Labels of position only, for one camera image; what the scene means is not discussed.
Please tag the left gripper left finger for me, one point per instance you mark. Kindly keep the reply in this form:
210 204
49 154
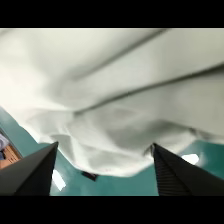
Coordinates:
30 173

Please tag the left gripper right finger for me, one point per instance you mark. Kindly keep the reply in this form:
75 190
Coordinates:
180 176

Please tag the white shirt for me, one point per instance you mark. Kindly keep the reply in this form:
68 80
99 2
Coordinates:
126 100

